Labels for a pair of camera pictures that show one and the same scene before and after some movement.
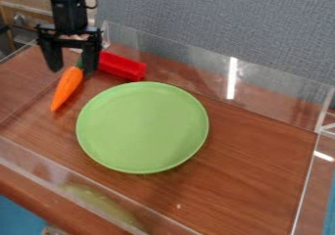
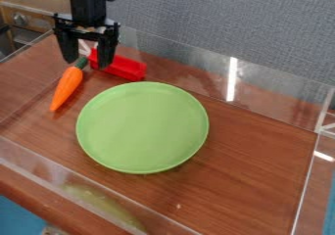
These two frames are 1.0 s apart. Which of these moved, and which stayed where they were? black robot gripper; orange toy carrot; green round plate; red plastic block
Moved: black robot gripper
Stayed: orange toy carrot; green round plate; red plastic block
